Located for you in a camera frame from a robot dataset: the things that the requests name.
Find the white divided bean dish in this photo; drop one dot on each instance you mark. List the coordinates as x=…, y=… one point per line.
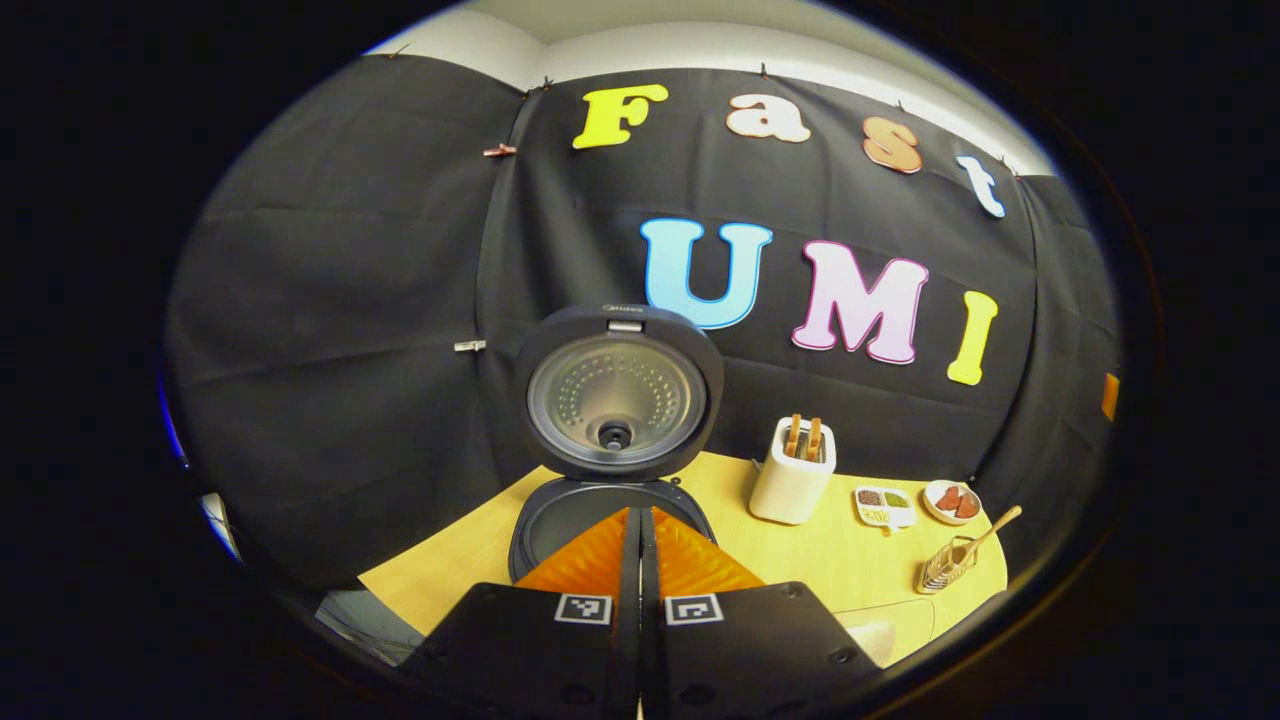
x=885, y=505

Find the dark grey rice cooker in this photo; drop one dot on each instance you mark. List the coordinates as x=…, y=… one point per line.
x=615, y=400

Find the wooden spoon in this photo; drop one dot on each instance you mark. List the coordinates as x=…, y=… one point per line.
x=985, y=532

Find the white rice heap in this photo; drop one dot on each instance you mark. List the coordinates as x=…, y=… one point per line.
x=870, y=642

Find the white toaster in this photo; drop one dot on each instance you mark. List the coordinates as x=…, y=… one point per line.
x=790, y=490

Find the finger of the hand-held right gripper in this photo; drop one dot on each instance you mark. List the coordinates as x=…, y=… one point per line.
x=1110, y=397

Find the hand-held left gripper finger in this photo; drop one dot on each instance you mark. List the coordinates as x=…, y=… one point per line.
x=650, y=600
x=630, y=600

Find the clear plastic container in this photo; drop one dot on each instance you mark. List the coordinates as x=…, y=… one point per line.
x=905, y=620

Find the red meat piece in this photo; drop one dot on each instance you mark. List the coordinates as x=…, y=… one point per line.
x=947, y=498
x=967, y=505

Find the toast slice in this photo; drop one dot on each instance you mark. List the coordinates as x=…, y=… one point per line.
x=792, y=437
x=814, y=440

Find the white round plate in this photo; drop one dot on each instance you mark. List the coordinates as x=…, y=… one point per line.
x=930, y=505

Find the black backdrop cloth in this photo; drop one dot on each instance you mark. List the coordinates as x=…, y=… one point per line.
x=350, y=300

